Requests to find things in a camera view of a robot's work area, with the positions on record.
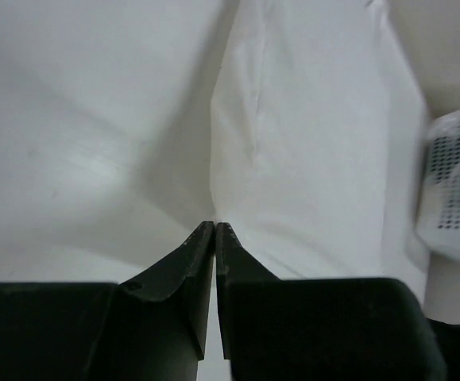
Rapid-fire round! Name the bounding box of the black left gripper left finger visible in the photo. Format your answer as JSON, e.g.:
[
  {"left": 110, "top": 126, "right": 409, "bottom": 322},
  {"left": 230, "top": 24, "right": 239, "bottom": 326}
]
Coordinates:
[{"left": 0, "top": 221, "right": 215, "bottom": 380}]

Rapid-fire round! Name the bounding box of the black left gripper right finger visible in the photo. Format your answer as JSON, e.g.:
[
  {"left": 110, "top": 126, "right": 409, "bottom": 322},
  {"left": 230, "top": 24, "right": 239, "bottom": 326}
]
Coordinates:
[{"left": 215, "top": 223, "right": 447, "bottom": 380}]

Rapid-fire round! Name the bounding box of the white tank top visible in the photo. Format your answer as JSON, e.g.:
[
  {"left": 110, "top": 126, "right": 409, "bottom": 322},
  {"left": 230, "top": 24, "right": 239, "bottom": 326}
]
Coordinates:
[{"left": 210, "top": 1, "right": 427, "bottom": 305}]

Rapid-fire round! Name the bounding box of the white plastic laundry basket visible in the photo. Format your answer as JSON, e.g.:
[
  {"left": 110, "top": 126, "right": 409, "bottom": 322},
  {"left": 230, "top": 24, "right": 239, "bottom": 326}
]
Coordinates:
[{"left": 416, "top": 110, "right": 460, "bottom": 263}]

